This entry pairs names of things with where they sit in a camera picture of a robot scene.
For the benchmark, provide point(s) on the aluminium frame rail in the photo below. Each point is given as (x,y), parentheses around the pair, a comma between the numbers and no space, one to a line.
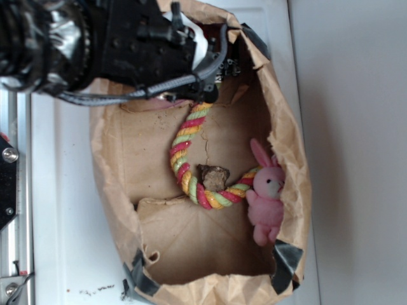
(17,254)

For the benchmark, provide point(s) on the white plastic tray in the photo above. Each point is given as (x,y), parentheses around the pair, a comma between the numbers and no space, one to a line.
(75,259)

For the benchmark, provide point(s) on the metal clamp with screw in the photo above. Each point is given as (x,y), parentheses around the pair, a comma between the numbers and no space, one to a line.
(14,289)

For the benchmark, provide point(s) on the pink plush bunny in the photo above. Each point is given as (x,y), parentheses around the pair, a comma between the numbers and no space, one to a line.
(266,211)

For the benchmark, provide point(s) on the brown rock chunk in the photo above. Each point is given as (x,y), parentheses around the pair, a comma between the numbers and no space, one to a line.
(214,177)

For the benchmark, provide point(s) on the black bracket with bolt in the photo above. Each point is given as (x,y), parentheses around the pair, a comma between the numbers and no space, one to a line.
(8,180)

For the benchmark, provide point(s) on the brown paper bag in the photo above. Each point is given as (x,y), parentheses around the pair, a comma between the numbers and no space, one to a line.
(175,251)

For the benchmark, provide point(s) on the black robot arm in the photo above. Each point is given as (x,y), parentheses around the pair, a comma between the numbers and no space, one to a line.
(97,53)

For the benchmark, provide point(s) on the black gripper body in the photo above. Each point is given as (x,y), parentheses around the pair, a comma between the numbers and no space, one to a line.
(159,53)

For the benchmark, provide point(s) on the multicoloured twisted rope toy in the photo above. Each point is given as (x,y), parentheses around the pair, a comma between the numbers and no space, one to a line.
(189,184)

